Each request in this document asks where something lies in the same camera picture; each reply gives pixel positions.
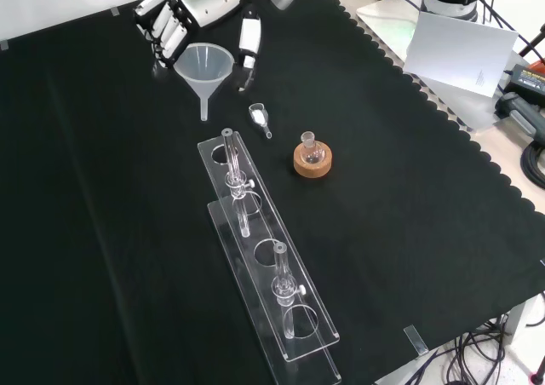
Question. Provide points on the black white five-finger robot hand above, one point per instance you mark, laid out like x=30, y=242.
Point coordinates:
x=213, y=1

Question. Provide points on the clear plastic funnel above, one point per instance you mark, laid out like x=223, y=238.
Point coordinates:
x=204, y=67

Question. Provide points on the glass weighing funnel with powder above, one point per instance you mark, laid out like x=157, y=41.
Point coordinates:
x=258, y=114

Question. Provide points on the small glass round-bottom flask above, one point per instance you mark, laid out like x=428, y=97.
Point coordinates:
x=311, y=153

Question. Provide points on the clear acrylic funnel stand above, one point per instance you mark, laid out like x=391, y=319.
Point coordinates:
x=272, y=274

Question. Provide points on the black bench cloth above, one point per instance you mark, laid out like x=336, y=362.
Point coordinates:
x=127, y=189

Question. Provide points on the pale white board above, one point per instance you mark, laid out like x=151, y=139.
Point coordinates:
x=460, y=53

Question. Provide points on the black tripod leg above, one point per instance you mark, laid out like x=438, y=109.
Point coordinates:
x=532, y=42

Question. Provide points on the black power adapter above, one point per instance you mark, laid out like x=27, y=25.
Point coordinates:
x=528, y=80

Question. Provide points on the black grey device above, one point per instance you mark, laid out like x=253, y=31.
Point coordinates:
x=519, y=112

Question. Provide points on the clear tape strip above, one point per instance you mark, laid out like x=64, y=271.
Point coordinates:
x=416, y=340

